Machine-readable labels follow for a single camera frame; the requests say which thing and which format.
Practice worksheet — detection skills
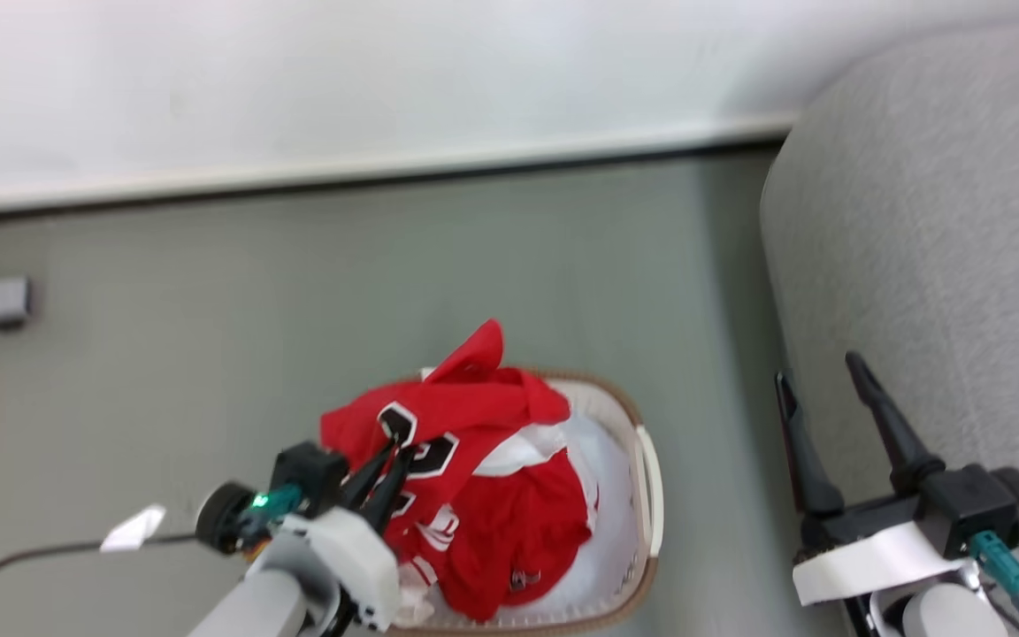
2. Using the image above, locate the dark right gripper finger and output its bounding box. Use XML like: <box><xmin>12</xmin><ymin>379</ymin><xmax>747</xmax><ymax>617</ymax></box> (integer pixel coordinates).
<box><xmin>773</xmin><ymin>370</ymin><xmax>847</xmax><ymax>521</ymax></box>
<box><xmin>844</xmin><ymin>350</ymin><xmax>947</xmax><ymax>496</ymax></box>

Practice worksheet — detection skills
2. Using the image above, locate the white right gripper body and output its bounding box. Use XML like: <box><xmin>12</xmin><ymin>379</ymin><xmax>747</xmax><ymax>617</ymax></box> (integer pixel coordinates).
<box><xmin>791</xmin><ymin>492</ymin><xmax>981</xmax><ymax>610</ymax></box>

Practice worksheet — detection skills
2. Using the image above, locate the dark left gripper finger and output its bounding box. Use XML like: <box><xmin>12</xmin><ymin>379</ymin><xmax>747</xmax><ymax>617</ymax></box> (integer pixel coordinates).
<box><xmin>341</xmin><ymin>441</ymin><xmax>397</xmax><ymax>512</ymax></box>
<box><xmin>364</xmin><ymin>445</ymin><xmax>419</xmax><ymax>535</ymax></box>

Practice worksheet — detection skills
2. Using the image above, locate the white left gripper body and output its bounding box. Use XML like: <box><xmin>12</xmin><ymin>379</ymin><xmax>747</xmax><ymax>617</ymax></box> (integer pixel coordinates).
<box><xmin>278</xmin><ymin>504</ymin><xmax>402</xmax><ymax>633</ymax></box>

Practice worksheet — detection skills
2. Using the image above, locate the red numbered basketball jersey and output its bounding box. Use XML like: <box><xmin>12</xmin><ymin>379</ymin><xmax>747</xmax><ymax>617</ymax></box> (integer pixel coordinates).
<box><xmin>319</xmin><ymin>318</ymin><xmax>574</xmax><ymax>569</ymax></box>

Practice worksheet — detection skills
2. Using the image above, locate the white perforated laundry basket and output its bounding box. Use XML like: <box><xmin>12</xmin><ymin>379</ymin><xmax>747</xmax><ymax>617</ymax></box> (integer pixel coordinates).
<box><xmin>384</xmin><ymin>368</ymin><xmax>666</xmax><ymax>637</ymax></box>

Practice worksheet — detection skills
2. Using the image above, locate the pale white cloth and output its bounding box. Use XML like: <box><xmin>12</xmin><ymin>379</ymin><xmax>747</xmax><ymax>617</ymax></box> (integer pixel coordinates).
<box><xmin>399</xmin><ymin>409</ymin><xmax>645</xmax><ymax>627</ymax></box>

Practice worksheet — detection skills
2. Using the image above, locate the grey fabric sofa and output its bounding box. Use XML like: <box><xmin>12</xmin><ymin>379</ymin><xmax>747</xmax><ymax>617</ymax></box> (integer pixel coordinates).
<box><xmin>759</xmin><ymin>22</ymin><xmax>1019</xmax><ymax>637</ymax></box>

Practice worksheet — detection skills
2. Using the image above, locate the white and black baseboard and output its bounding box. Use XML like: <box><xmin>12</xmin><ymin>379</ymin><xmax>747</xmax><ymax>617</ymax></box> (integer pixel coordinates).
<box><xmin>0</xmin><ymin>110</ymin><xmax>799</xmax><ymax>222</ymax></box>

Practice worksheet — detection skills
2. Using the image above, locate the teal right cable connector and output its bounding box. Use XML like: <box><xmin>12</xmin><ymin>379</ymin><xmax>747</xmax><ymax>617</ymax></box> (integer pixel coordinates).
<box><xmin>969</xmin><ymin>529</ymin><xmax>1019</xmax><ymax>620</ymax></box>

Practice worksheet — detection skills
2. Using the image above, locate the white paper cable tag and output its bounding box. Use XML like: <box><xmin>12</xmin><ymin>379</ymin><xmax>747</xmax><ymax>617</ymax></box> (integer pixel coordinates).
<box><xmin>100</xmin><ymin>503</ymin><xmax>168</xmax><ymax>555</ymax></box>

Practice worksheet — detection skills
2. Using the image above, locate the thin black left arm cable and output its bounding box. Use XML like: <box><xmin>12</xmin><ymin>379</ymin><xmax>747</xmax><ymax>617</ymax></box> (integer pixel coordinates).
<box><xmin>0</xmin><ymin>533</ymin><xmax>203</xmax><ymax>622</ymax></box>

